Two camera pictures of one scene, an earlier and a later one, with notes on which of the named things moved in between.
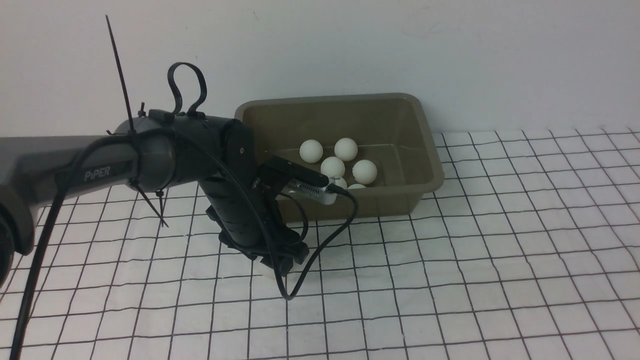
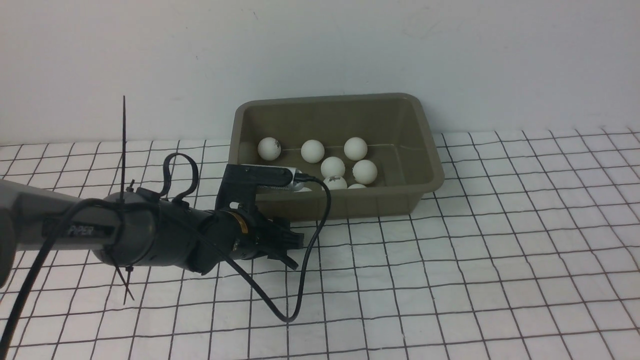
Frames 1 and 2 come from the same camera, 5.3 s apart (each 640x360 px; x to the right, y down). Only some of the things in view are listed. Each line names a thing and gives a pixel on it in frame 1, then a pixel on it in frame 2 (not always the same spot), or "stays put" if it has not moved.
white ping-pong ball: x=311 y=151 stays put
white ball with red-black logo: x=364 y=172 stays put
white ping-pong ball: x=332 y=166 stays put
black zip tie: x=134 y=182 → x=124 y=278
